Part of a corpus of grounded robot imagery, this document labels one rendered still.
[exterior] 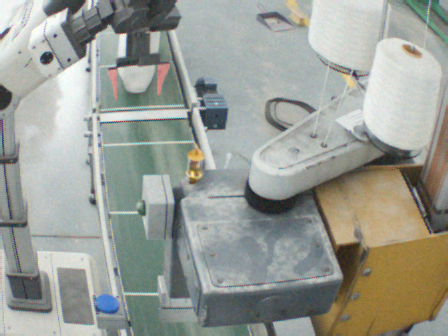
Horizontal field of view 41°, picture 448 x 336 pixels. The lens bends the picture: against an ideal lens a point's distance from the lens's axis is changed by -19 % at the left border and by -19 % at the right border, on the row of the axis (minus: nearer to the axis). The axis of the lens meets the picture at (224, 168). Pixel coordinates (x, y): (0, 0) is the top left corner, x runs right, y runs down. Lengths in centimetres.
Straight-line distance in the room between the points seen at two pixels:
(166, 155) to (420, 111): 195
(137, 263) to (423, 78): 160
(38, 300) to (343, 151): 144
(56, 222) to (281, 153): 203
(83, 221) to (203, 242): 202
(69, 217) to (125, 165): 48
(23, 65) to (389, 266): 98
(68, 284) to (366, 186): 144
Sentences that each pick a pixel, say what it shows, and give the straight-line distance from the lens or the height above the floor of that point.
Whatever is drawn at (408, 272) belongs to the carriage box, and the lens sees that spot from 129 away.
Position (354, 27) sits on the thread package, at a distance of 122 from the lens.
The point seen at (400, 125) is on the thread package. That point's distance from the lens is 105.
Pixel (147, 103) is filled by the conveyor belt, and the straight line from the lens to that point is 319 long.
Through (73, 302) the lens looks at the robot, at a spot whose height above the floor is 26.
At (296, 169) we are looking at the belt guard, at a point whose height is 142.
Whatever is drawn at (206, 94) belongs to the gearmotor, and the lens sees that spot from 326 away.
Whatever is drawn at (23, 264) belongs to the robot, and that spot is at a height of 49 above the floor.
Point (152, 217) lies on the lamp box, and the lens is 121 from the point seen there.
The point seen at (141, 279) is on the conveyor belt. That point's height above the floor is 38.
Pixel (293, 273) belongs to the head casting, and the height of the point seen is 134.
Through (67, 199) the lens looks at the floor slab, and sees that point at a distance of 323.
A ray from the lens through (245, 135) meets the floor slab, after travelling 372.
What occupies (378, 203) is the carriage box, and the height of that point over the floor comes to 133.
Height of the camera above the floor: 211
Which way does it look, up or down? 37 degrees down
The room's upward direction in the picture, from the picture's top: 8 degrees clockwise
